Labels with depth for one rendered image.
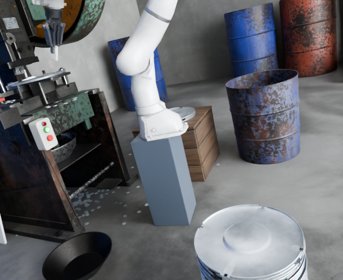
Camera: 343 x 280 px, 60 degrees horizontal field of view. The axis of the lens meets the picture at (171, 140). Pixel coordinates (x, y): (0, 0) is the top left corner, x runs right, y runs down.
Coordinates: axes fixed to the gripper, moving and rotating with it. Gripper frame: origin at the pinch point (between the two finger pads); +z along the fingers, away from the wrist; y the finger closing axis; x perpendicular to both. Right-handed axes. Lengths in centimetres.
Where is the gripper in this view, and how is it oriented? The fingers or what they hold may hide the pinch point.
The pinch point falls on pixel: (54, 53)
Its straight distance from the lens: 160.2
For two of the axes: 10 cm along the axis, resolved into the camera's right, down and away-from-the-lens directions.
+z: -1.7, 8.5, 5.0
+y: 4.0, -4.1, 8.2
